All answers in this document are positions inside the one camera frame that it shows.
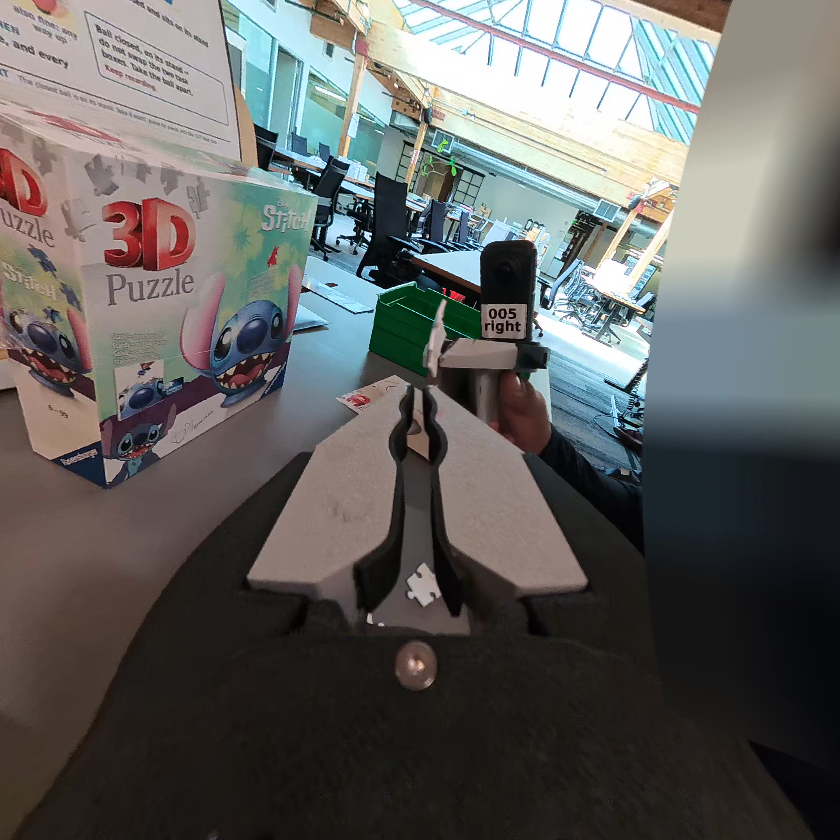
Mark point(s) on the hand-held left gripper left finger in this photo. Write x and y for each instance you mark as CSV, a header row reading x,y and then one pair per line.
x,y
328,518

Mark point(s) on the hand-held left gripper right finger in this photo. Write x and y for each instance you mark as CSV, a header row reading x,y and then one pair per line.
x,y
505,518

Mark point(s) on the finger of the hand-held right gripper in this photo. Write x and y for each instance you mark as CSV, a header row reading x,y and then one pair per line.
x,y
479,363
489,347

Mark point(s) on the curved grey white puzzle section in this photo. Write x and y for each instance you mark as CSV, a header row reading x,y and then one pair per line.
x,y
435,341

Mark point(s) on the white puzzle piece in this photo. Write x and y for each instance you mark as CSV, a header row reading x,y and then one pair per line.
x,y
421,585
418,445

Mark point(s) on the person's right forearm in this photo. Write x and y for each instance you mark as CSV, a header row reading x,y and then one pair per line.
x,y
604,485

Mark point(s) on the person's right hand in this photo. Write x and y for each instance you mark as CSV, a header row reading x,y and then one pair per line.
x,y
525,413

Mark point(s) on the grey background desk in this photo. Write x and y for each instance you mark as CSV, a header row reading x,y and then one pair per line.
x,y
449,269

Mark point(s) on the green plastic bin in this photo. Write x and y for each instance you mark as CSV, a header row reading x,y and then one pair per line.
x,y
400,334

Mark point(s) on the white leaflet red logo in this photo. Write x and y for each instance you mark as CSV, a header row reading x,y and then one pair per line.
x,y
367,397

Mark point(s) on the black office chair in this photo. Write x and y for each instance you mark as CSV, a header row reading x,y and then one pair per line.
x,y
387,229
331,203

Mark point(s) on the hanging green plant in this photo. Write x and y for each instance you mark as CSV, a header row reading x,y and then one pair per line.
x,y
443,157

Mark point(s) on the white paper sheet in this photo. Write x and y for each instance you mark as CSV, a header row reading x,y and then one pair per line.
x,y
328,295

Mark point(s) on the tan cardboard panel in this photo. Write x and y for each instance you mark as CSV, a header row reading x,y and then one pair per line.
x,y
246,131

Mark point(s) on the printed instruction sheet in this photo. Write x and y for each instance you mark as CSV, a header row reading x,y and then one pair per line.
x,y
131,65

